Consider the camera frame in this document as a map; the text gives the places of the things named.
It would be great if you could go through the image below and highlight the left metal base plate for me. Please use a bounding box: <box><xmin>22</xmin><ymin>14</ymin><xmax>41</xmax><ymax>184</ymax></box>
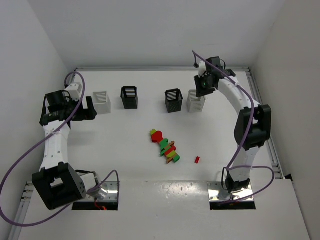
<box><xmin>80</xmin><ymin>181</ymin><xmax>119</xmax><ymax>204</ymax></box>

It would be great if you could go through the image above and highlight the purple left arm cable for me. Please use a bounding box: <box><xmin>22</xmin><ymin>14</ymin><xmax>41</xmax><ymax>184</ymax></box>
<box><xmin>0</xmin><ymin>71</ymin><xmax>120</xmax><ymax>227</ymax></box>

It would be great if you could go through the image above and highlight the black slotted bin right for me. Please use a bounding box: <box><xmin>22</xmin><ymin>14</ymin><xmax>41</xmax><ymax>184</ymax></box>
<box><xmin>165</xmin><ymin>88</ymin><xmax>183</xmax><ymax>113</ymax></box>

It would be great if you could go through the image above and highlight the white slotted bin far left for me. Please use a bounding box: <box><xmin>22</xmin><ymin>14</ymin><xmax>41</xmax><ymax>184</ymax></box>
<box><xmin>92</xmin><ymin>91</ymin><xmax>111</xmax><ymax>115</ymax></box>

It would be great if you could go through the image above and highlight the small red lego piece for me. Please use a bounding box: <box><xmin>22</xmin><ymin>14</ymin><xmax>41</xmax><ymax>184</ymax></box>
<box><xmin>195</xmin><ymin>156</ymin><xmax>200</xmax><ymax>164</ymax></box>

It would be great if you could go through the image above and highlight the green red brown lego stack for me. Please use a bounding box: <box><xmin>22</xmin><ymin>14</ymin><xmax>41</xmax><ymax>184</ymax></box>
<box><xmin>158</xmin><ymin>138</ymin><xmax>181</xmax><ymax>164</ymax></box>

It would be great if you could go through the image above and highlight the white slotted bin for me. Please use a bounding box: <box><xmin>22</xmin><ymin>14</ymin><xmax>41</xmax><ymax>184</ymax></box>
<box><xmin>92</xmin><ymin>91</ymin><xmax>111</xmax><ymax>115</ymax></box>
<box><xmin>187</xmin><ymin>89</ymin><xmax>206</xmax><ymax>113</ymax></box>

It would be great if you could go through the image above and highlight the black slotted bin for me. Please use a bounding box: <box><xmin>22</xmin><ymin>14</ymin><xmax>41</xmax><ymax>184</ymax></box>
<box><xmin>165</xmin><ymin>88</ymin><xmax>183</xmax><ymax>113</ymax></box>
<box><xmin>120</xmin><ymin>86</ymin><xmax>138</xmax><ymax>109</ymax></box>

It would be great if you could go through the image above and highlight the white slotted bin far right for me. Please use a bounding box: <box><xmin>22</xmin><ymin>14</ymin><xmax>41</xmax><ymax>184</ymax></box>
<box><xmin>187</xmin><ymin>89</ymin><xmax>206</xmax><ymax>113</ymax></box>

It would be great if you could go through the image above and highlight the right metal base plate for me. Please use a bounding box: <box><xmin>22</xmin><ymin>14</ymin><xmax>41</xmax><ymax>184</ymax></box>
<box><xmin>207</xmin><ymin>181</ymin><xmax>254</xmax><ymax>203</ymax></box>

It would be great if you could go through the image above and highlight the black slotted bin left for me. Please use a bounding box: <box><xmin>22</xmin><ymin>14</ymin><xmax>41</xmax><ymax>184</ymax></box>
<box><xmin>120</xmin><ymin>86</ymin><xmax>138</xmax><ymax>109</ymax></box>

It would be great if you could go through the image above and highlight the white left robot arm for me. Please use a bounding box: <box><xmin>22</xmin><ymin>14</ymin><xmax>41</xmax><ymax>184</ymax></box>
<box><xmin>32</xmin><ymin>90</ymin><xmax>97</xmax><ymax>210</ymax></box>

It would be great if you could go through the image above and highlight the metal base plate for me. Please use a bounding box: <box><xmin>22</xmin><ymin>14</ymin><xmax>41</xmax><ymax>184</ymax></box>
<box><xmin>207</xmin><ymin>181</ymin><xmax>254</xmax><ymax>203</ymax></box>
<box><xmin>80</xmin><ymin>181</ymin><xmax>119</xmax><ymax>204</ymax></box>

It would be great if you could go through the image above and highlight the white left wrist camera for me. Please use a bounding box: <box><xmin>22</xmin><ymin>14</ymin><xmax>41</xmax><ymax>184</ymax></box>
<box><xmin>65</xmin><ymin>82</ymin><xmax>83</xmax><ymax>101</ymax></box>

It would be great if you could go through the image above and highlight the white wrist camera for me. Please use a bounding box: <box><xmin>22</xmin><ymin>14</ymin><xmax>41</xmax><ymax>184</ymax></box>
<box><xmin>65</xmin><ymin>82</ymin><xmax>83</xmax><ymax>101</ymax></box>
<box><xmin>198</xmin><ymin>61</ymin><xmax>207</xmax><ymax>77</ymax></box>

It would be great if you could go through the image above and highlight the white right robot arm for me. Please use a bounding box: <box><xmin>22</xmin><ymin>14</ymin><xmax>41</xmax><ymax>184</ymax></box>
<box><xmin>194</xmin><ymin>57</ymin><xmax>272</xmax><ymax>193</ymax></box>

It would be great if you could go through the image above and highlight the red rounded lego brick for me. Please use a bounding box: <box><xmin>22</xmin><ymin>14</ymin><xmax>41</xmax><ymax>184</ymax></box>
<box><xmin>150</xmin><ymin>130</ymin><xmax>164</xmax><ymax>143</ymax></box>

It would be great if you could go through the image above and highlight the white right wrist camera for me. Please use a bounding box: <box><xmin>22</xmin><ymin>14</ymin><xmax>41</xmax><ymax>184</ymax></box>
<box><xmin>198</xmin><ymin>61</ymin><xmax>207</xmax><ymax>77</ymax></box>

